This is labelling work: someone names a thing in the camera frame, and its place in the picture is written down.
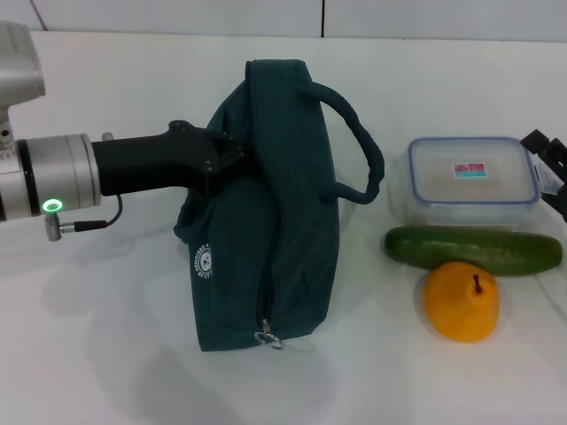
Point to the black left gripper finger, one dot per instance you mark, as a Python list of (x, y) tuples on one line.
[(217, 177), (223, 144)]

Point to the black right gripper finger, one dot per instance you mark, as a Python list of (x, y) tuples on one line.
[(553, 150), (559, 208)]

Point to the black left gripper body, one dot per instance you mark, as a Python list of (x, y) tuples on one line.
[(146, 164)]

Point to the clear blue-rimmed food container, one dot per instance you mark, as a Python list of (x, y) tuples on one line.
[(469, 195)]

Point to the dark teal insulated lunch bag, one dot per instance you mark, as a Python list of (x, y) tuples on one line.
[(292, 230)]

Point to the green cucumber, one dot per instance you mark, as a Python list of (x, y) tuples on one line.
[(469, 250)]

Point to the orange pear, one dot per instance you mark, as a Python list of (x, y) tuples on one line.
[(456, 305)]

